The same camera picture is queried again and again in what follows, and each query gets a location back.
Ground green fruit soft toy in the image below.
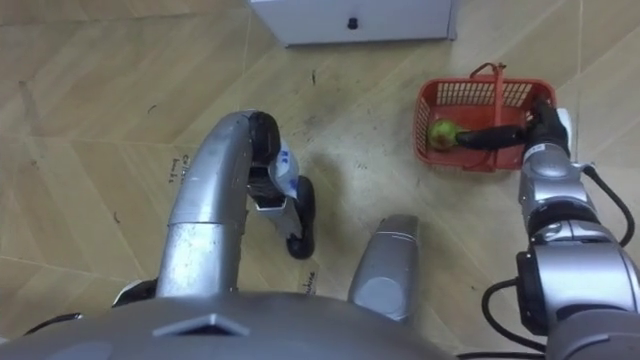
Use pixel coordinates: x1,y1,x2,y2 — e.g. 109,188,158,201
426,118,464,152

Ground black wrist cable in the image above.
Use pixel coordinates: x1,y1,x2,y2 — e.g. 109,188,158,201
582,163,636,249
22,312,84,336

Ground white bedside cabinet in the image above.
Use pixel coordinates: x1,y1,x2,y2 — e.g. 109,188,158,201
248,0,459,49

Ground robot legs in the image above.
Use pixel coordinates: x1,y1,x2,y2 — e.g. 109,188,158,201
154,109,421,326

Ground red plastic basket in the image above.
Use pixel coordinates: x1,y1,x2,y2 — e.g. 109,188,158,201
412,62,559,174

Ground dark eggplant soft toy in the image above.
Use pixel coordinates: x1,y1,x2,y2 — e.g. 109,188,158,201
455,124,530,151

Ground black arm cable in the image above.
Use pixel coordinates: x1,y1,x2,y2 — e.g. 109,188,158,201
481,277,549,354

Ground robot body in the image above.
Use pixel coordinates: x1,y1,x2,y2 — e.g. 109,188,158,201
0,292,457,360

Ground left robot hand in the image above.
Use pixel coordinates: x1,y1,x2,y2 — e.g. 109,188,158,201
112,278,159,307

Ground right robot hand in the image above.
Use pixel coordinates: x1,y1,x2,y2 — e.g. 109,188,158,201
524,95,575,159

